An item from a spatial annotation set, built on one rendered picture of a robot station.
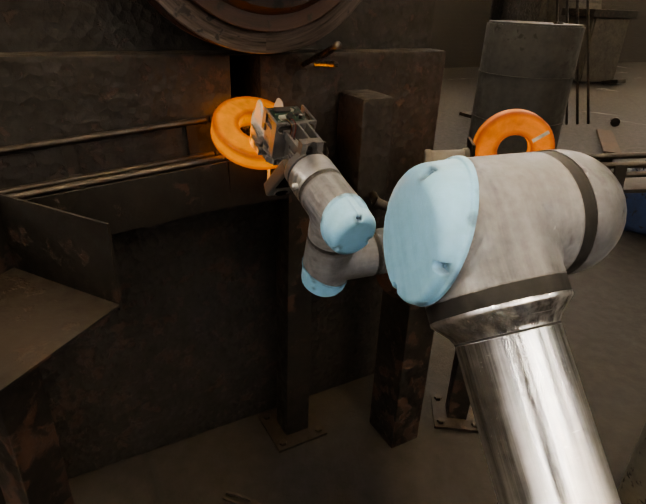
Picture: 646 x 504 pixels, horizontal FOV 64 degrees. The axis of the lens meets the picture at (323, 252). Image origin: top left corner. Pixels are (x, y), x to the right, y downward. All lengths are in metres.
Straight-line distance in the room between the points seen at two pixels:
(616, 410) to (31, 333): 1.42
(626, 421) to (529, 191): 1.25
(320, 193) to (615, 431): 1.10
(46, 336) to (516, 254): 0.52
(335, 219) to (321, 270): 0.11
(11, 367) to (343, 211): 0.43
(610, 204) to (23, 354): 0.61
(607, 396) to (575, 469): 1.27
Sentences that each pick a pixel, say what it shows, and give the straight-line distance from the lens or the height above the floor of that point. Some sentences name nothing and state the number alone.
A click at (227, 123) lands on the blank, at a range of 0.94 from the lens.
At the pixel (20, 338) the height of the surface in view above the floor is 0.60.
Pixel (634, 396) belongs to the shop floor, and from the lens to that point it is 1.74.
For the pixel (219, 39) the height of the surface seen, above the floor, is 0.90.
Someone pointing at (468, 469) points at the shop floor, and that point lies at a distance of 1.34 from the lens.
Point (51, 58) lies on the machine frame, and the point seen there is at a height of 0.87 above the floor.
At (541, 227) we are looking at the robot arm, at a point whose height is 0.82.
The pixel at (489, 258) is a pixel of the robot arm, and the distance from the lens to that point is 0.40.
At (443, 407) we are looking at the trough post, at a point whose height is 0.01.
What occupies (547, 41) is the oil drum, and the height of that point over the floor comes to 0.79.
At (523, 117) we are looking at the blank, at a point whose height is 0.77.
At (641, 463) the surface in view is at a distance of 1.29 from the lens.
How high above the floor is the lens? 0.97
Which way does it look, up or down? 26 degrees down
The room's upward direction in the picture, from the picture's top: 2 degrees clockwise
